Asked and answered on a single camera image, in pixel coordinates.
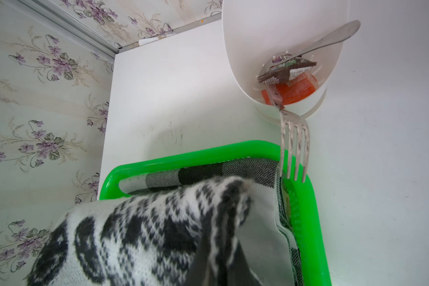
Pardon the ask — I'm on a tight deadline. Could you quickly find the green plastic basket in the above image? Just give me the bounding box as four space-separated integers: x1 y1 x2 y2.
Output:
98 141 332 286

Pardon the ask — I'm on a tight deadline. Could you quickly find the metal fork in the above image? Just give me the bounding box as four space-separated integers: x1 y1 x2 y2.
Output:
266 85 311 183

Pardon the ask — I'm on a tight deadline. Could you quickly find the black white checkered scarf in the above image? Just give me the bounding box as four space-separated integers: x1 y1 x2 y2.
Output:
119 158 305 286

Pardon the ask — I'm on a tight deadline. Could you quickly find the metal spoon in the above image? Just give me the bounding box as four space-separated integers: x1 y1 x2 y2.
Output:
256 20 361 85

